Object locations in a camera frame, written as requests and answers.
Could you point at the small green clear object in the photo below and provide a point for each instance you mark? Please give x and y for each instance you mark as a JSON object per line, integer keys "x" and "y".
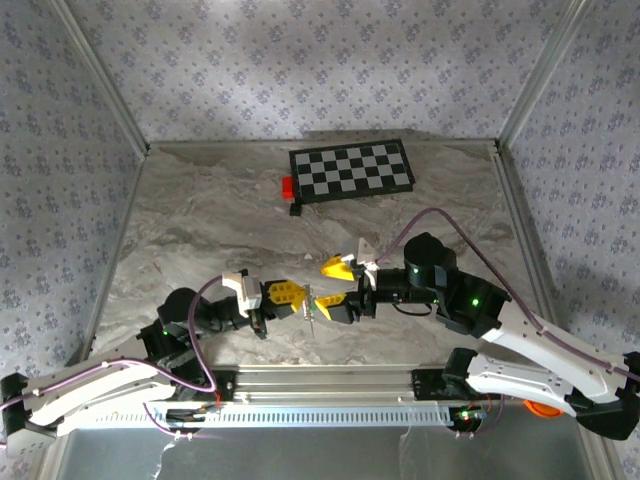
{"x": 308, "y": 295}

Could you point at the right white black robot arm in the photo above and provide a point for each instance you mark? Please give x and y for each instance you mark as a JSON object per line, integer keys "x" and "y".
{"x": 525, "y": 385}

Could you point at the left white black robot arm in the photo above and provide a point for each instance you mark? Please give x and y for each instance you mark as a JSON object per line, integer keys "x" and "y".
{"x": 100, "y": 385}

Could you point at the small black block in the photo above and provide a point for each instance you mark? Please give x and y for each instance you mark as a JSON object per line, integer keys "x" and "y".
{"x": 295, "y": 209}

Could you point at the small red block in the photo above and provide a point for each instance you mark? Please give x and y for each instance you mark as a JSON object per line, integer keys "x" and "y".
{"x": 287, "y": 187}

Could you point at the black grey checkerboard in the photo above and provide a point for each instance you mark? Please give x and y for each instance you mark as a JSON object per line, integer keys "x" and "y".
{"x": 350, "y": 170}

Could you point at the grey metal sheet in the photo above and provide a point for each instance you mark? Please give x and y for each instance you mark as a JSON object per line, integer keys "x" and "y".
{"x": 320, "y": 455}

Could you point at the small circuit board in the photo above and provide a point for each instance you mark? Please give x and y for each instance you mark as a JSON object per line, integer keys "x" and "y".
{"x": 467, "y": 415}

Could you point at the orange curved plastic part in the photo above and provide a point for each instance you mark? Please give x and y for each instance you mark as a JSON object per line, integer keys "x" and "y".
{"x": 542, "y": 411}

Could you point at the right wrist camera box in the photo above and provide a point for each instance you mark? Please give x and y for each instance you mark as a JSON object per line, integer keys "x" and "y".
{"x": 364, "y": 252}

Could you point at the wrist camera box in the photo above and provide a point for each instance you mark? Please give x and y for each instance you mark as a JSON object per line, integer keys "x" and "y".
{"x": 364, "y": 252}
{"x": 245, "y": 292}

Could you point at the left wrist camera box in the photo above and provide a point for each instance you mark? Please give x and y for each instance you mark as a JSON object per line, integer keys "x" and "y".
{"x": 245, "y": 292}

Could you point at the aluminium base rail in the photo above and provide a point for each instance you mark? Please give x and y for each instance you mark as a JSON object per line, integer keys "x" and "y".
{"x": 325, "y": 385}

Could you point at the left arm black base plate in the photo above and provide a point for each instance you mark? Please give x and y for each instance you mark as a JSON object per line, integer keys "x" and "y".
{"x": 227, "y": 385}

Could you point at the aluminium table side rail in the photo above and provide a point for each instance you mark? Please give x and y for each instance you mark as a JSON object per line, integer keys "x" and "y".
{"x": 123, "y": 225}
{"x": 522, "y": 225}

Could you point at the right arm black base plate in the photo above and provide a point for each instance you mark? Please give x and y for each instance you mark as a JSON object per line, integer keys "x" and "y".
{"x": 430, "y": 385}

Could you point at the aluminium frame post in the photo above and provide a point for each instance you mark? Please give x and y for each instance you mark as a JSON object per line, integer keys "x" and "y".
{"x": 540, "y": 75}
{"x": 103, "y": 75}

